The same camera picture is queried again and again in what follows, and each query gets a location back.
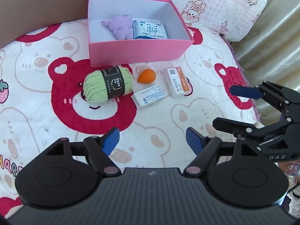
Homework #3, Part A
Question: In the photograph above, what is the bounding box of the green yarn ball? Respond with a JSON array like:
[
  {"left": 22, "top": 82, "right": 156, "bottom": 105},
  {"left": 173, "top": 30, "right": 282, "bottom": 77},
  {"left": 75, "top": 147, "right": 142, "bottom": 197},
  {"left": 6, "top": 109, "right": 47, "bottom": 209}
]
[{"left": 83, "top": 66, "right": 133, "bottom": 103}]

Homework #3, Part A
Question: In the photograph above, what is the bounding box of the white wipes pack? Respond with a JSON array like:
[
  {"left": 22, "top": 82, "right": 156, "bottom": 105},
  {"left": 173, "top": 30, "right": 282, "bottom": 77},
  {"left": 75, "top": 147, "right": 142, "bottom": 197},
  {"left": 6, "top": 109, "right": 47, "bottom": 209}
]
[{"left": 131, "top": 84, "right": 166, "bottom": 109}]

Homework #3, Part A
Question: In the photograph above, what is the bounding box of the orange white card box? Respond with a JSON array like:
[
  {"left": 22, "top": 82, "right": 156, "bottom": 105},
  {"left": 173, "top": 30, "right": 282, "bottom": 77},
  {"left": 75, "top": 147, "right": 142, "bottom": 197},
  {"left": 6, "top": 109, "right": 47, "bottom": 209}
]
[{"left": 163, "top": 67, "right": 192, "bottom": 98}]

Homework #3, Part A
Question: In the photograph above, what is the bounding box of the blue tissue pack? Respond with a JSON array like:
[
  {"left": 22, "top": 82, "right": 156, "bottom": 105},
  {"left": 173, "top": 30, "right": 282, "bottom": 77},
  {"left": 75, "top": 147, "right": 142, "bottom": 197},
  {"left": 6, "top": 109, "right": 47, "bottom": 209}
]
[{"left": 133, "top": 20, "right": 168, "bottom": 39}]

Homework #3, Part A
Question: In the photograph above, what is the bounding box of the purple plush toy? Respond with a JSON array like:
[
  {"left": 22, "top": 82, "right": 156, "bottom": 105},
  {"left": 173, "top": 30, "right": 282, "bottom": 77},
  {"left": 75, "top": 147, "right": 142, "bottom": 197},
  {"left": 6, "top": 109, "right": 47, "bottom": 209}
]
[{"left": 101, "top": 15, "right": 134, "bottom": 40}]

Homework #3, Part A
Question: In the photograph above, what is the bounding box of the beige curtain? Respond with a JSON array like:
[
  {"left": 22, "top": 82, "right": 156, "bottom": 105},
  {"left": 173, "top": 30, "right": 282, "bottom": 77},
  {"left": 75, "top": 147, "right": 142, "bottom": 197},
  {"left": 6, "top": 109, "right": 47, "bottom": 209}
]
[{"left": 230, "top": 0, "right": 300, "bottom": 127}]

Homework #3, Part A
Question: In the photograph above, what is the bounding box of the bear print blanket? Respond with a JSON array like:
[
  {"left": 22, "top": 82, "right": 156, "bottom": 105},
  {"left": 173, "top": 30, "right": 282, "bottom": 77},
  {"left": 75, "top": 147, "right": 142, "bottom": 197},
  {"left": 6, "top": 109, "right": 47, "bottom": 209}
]
[{"left": 1, "top": 19, "right": 258, "bottom": 217}]

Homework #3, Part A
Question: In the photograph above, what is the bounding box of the pink patterned pillow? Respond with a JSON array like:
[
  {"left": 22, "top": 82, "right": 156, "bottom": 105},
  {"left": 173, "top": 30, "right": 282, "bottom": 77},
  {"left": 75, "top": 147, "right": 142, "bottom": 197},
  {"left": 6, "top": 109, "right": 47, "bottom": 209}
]
[{"left": 171, "top": 0, "right": 267, "bottom": 42}]

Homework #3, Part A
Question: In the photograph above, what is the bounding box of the orange makeup sponge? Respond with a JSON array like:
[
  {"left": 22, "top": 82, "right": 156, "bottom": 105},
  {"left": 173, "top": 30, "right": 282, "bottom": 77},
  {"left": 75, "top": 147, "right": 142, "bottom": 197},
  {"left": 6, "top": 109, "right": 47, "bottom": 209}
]
[{"left": 137, "top": 69, "right": 157, "bottom": 84}]

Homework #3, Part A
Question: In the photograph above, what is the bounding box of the pink cardboard box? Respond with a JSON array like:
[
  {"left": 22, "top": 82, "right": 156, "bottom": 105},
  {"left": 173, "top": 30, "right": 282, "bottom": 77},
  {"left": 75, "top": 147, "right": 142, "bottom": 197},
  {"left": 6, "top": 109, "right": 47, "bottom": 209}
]
[{"left": 87, "top": 0, "right": 194, "bottom": 68}]

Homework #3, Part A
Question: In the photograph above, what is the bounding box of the brown cushion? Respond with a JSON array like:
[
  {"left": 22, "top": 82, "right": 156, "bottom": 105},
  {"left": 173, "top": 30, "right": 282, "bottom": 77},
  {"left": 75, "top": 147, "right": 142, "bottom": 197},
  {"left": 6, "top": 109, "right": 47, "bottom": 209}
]
[{"left": 1, "top": 0, "right": 87, "bottom": 47}]

